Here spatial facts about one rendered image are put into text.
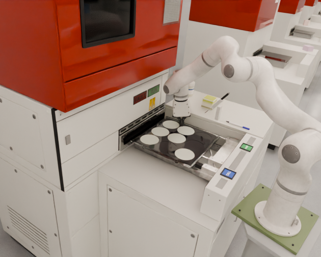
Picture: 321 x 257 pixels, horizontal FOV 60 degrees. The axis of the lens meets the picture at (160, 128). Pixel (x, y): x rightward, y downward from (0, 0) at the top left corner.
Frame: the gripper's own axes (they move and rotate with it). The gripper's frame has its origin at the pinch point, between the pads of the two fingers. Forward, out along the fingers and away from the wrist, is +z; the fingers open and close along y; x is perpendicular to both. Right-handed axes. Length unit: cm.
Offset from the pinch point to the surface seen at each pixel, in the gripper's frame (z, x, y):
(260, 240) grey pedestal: 14, -72, 28
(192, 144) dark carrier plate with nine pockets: 2.9, -19.8, 5.0
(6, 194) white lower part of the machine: 27, -29, -102
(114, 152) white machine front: 1.4, -27.1, -35.9
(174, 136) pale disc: 1.5, -13.2, -4.4
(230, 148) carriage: 7.8, -17.6, 26.1
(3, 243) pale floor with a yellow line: 76, -24, -123
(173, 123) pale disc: 1.3, 1.3, -4.9
